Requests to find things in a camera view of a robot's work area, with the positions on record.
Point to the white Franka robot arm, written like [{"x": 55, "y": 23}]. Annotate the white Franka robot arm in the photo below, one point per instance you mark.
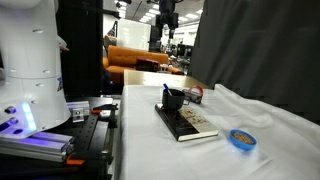
[{"x": 30, "y": 66}]

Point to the orange sofa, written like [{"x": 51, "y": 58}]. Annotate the orange sofa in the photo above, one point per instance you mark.
[{"x": 123, "y": 58}]

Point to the operator hand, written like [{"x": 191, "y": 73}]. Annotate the operator hand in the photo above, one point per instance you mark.
[{"x": 64, "y": 49}]

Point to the white handheld controller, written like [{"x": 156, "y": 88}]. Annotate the white handheld controller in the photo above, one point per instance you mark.
[{"x": 61, "y": 41}]

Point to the aluminium extrusion rail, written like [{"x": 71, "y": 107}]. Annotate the aluminium extrusion rail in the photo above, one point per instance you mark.
[{"x": 36, "y": 146}]

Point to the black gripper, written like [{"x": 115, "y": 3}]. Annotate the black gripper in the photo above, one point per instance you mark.
[{"x": 167, "y": 15}]

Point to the red tape dispenser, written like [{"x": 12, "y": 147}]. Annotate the red tape dispenser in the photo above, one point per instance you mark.
[{"x": 195, "y": 93}]

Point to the small aluminium bracket block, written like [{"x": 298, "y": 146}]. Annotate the small aluminium bracket block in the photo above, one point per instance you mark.
[{"x": 78, "y": 111}]

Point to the black hardcover book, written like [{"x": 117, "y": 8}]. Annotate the black hardcover book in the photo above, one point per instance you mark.
[{"x": 190, "y": 125}]

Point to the black pillar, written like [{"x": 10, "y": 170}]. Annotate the black pillar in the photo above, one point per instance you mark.
[{"x": 83, "y": 50}]

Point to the black clamp with orange grip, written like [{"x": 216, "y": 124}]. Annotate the black clamp with orange grip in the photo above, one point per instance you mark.
[
  {"x": 108, "y": 108},
  {"x": 75, "y": 162}
]

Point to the white tablecloth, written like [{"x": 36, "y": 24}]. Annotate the white tablecloth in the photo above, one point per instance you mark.
[{"x": 160, "y": 153}]

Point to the white wall panel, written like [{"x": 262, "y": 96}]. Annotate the white wall panel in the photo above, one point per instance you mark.
[{"x": 133, "y": 33}]

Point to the black perforated mounting board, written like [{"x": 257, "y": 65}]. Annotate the black perforated mounting board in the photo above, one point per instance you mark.
[{"x": 86, "y": 136}]

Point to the brown wooden table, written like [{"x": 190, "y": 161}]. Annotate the brown wooden table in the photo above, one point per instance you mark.
[{"x": 146, "y": 79}]

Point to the dark brown sofa cushion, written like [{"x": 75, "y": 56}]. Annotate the dark brown sofa cushion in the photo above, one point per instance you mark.
[{"x": 146, "y": 64}]

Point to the blue marker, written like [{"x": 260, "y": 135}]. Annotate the blue marker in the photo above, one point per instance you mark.
[{"x": 167, "y": 88}]

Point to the black mug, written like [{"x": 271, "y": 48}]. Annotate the black mug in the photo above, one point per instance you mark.
[{"x": 172, "y": 100}]

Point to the blue bowl with grains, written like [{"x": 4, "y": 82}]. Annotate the blue bowl with grains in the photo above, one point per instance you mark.
[{"x": 242, "y": 139}]

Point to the black curtain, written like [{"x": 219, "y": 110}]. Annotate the black curtain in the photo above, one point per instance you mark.
[{"x": 260, "y": 50}]

